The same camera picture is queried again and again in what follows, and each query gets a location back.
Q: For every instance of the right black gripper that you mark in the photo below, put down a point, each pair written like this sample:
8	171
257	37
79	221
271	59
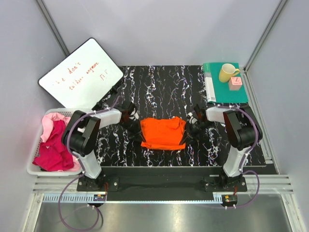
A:
189	136

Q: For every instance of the yellow mug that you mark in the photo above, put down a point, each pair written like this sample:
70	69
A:
227	71

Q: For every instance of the white whiteboard with red writing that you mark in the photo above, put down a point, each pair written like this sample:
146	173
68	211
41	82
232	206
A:
83	78

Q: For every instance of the orange t shirt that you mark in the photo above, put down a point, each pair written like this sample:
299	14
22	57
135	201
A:
163	134

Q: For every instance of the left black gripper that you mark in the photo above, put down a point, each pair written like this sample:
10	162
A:
136	135

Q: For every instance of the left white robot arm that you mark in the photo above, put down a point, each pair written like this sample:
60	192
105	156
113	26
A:
80	135

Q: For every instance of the black marble pattern mat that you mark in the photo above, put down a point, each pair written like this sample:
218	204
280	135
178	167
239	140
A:
162	92

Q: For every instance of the magenta t shirt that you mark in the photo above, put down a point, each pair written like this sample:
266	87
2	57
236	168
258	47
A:
53	155

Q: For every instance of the pink cube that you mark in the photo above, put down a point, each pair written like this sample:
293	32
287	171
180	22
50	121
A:
235	83

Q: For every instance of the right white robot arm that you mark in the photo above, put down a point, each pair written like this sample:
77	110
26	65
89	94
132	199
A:
243	133

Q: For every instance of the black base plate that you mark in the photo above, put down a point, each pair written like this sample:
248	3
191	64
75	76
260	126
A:
210	179

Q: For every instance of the light pink t shirt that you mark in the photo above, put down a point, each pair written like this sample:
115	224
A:
48	124

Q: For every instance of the green book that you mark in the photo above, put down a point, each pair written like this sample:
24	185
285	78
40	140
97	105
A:
217	91

